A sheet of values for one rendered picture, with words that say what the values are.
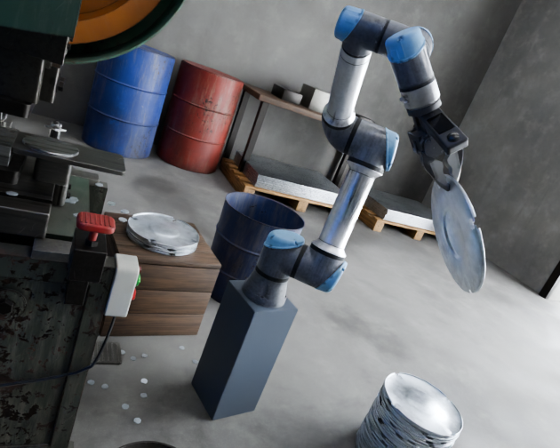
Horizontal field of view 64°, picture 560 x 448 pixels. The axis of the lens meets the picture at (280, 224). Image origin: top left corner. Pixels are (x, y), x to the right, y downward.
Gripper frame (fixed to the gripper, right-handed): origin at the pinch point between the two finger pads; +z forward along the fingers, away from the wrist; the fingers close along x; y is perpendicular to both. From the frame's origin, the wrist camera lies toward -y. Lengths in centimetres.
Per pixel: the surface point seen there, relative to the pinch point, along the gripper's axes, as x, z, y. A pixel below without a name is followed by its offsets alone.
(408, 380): 24, 86, 33
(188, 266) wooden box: 82, 18, 65
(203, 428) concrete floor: 93, 54, 21
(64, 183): 83, -36, 18
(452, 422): 18, 92, 15
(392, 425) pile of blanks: 36, 83, 16
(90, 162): 75, -38, 19
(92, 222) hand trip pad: 70, -31, -10
